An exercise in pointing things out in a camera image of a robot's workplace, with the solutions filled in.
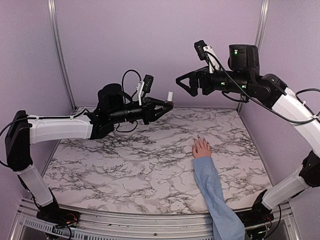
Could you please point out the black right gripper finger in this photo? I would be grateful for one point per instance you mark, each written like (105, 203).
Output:
(192, 76)
(189, 85)

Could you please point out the aluminium corner post right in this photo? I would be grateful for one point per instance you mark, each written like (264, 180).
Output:
(262, 23)

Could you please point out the forearm in blue sleeve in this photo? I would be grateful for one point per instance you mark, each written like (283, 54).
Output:
(225, 223)

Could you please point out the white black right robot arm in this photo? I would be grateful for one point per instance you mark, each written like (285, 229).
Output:
(271, 93)

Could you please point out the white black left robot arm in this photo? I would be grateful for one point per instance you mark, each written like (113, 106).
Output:
(114, 107)

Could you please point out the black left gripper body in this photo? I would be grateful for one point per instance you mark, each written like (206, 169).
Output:
(147, 112)

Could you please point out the aluminium front frame rail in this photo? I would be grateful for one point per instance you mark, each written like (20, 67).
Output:
(103, 225)

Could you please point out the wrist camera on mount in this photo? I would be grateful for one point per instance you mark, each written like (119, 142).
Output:
(206, 53)
(146, 85)

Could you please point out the aluminium corner post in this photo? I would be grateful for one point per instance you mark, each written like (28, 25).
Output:
(59, 52)
(262, 23)

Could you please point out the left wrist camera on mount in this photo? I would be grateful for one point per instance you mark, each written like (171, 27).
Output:
(146, 85)

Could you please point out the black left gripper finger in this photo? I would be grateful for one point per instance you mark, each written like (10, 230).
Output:
(158, 102)
(157, 113)

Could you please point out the dark red nail polish bottle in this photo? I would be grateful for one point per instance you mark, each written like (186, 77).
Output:
(169, 105)

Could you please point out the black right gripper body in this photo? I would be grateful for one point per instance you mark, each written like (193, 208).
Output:
(209, 87)

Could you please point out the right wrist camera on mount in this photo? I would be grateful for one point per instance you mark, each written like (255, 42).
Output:
(206, 53)

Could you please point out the person's hand with painted nails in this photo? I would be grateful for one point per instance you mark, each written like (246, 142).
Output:
(201, 148)

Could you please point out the white nail polish cap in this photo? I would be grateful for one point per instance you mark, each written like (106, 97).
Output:
(170, 96)

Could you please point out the aluminium corner post left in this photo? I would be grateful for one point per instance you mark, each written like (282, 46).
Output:
(59, 52)

